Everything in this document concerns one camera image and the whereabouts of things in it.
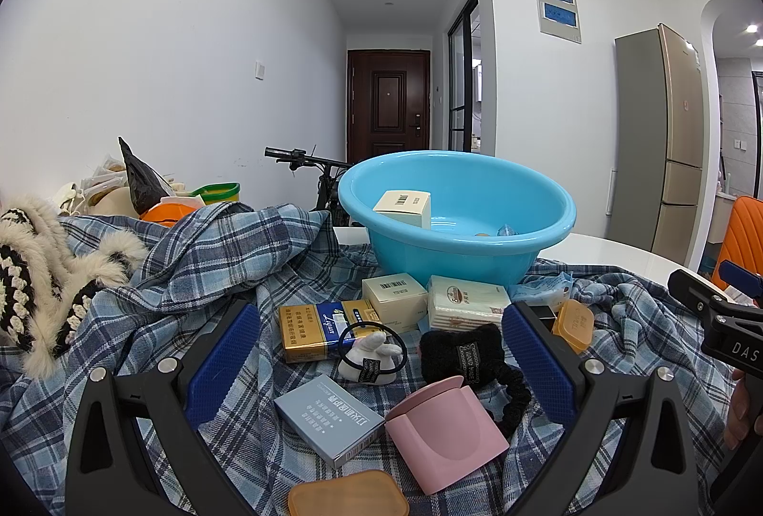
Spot person's right hand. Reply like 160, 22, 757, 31
724, 369, 753, 453

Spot grey-blue flat box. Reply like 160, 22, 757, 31
273, 374, 387, 470

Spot white bunny hair tie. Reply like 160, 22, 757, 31
338, 320, 409, 386

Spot white tissue pack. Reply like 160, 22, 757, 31
427, 275, 512, 333

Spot green-rimmed container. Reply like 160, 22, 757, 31
189, 183, 241, 205

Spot blue plastic basin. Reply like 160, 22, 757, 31
338, 150, 577, 290

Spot black plastic bag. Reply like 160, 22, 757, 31
118, 137, 174, 216

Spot dark brown entrance door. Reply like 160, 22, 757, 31
347, 49, 431, 164

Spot black fluffy scrunchie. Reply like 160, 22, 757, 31
419, 323, 531, 436

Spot pink plastic holder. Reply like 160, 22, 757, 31
384, 376, 510, 496

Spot black-framed glass sliding door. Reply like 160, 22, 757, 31
447, 0, 479, 153

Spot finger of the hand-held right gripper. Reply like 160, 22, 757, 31
668, 269, 740, 317
718, 259, 763, 308

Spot small orange soap case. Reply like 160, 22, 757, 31
551, 299, 595, 355

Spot blue wet wipes pack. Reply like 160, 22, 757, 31
506, 271, 574, 311

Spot cream box with barcode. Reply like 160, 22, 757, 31
373, 190, 432, 229
362, 273, 430, 332

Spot small black box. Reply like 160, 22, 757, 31
525, 303, 561, 335

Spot orange container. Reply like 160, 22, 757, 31
141, 196, 204, 227

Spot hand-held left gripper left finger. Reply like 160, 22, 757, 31
64, 299, 264, 516

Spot blue plaid cloth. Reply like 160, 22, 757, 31
0, 203, 763, 516

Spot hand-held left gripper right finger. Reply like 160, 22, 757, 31
501, 301, 702, 516

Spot gold blue cigarette box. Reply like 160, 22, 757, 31
279, 299, 382, 363

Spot tall gold refrigerator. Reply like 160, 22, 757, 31
605, 23, 722, 267

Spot black white fur-trimmed knit garment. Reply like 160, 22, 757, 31
0, 196, 150, 380

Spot grey wall panel blue screens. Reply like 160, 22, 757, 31
532, 0, 583, 44

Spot black bicycle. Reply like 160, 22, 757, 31
265, 146, 364, 227

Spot orange chair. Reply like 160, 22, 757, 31
712, 196, 763, 293

